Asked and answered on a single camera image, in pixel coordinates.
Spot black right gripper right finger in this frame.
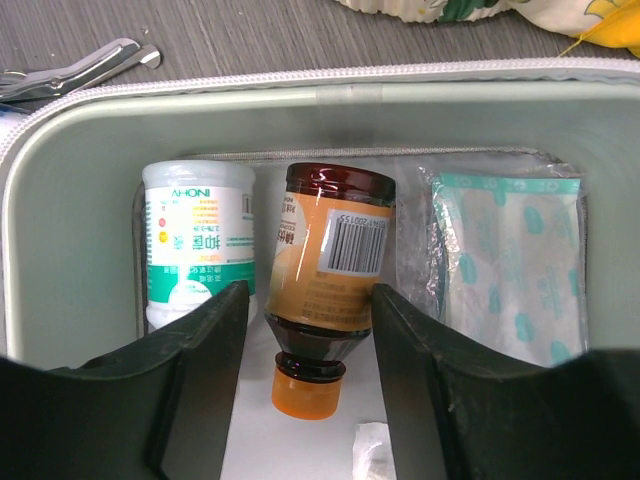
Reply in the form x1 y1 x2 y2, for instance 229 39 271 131
371 284 639 479

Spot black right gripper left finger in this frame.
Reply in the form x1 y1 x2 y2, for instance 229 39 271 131
1 282 249 479

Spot bagged teal plaster strips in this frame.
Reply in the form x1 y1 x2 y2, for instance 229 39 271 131
395 155 589 367

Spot white bottle green label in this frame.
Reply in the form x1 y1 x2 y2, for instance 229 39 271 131
142 160 257 329

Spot brown glass medicine bottle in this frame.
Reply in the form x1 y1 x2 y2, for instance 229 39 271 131
265 162 396 420

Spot grey medicine kit case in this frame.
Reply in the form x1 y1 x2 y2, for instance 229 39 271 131
1 58 639 370

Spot bagged white blue bandage roll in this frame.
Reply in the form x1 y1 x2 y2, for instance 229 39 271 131
0 104 31 125

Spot black handled scissors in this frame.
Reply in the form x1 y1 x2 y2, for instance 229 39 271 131
1 38 162 103

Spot yellow cloth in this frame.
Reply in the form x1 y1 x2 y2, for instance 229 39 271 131
561 0 639 57

